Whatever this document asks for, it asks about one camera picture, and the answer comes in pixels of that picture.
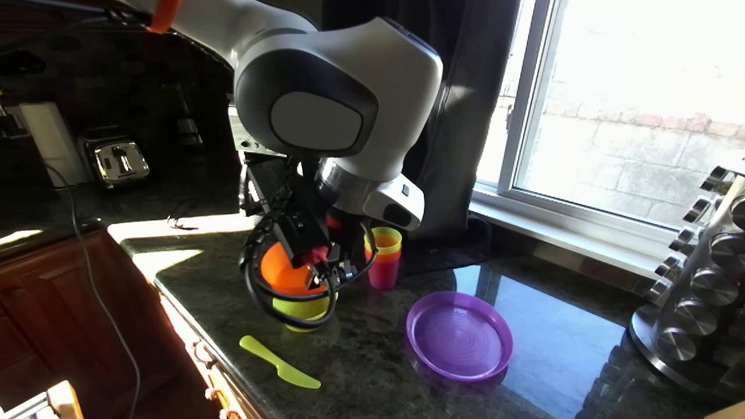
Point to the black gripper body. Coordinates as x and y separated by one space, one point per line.
311 234

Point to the orange plastic bowl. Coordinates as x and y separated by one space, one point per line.
277 275

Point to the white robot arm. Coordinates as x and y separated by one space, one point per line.
352 98

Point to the stacked plastic cups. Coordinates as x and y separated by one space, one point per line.
381 249

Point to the green plastic bowl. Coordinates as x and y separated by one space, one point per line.
303 316

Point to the green plastic knife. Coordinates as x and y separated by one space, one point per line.
285 370

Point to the purple plastic plate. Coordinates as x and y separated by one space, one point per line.
459 338

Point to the silver toaster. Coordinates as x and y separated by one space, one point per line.
116 161

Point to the dark curtain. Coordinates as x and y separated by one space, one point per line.
473 41

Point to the white window frame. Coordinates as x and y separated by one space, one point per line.
576 226

